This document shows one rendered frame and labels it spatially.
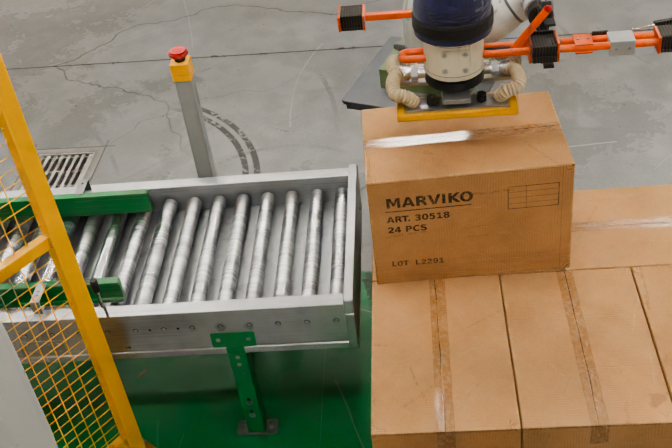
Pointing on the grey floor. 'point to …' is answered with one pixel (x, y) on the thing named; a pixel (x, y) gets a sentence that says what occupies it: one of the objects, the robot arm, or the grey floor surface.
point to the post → (193, 116)
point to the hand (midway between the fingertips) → (549, 44)
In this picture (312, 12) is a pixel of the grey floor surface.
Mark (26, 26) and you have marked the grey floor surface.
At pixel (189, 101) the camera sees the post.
